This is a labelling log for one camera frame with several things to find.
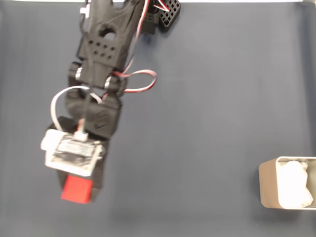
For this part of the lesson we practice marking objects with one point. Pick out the red cube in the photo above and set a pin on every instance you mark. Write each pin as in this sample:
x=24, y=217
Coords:
x=76, y=190

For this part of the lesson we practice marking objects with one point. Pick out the beige box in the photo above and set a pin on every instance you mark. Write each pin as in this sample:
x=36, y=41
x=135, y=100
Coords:
x=267, y=182

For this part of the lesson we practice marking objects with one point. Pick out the white crumpled paper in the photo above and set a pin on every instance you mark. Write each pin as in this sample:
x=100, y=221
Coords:
x=293, y=182

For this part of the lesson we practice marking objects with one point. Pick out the white camera module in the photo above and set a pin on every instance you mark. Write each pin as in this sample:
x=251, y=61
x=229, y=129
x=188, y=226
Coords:
x=71, y=153

